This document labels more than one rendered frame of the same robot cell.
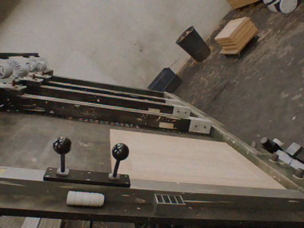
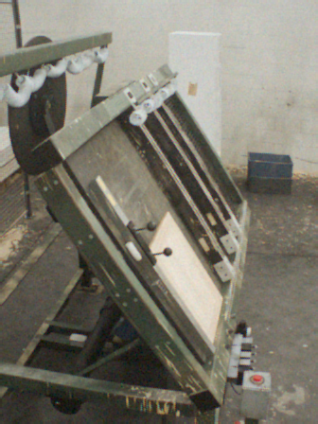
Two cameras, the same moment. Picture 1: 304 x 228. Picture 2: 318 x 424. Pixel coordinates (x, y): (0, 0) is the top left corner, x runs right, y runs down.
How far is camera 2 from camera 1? 160 cm
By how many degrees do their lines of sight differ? 9
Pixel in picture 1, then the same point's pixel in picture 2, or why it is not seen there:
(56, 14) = not seen: outside the picture
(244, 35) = not seen: outside the picture
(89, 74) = (201, 73)
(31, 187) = (118, 222)
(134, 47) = (285, 93)
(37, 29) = not seen: outside the picture
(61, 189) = (128, 237)
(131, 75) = (247, 114)
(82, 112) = (162, 174)
